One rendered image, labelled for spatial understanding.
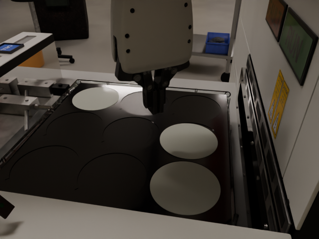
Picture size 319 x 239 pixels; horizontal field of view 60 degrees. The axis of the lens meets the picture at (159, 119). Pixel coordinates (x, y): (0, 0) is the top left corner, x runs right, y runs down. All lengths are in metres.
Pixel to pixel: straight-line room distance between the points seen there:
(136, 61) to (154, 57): 0.02
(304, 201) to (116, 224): 0.17
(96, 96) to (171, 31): 0.32
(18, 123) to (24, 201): 0.31
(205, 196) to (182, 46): 0.20
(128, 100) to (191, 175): 0.25
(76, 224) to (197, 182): 0.19
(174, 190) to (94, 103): 0.29
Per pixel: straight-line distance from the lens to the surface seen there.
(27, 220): 0.32
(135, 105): 0.58
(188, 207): 0.38
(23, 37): 0.87
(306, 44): 0.30
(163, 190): 0.40
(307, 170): 0.27
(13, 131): 0.60
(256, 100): 0.50
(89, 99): 0.62
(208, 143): 0.48
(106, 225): 0.29
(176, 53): 0.36
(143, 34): 0.34
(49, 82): 0.70
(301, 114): 0.30
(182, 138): 0.49
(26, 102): 0.63
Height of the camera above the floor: 1.20
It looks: 34 degrees down
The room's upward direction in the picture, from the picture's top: straight up
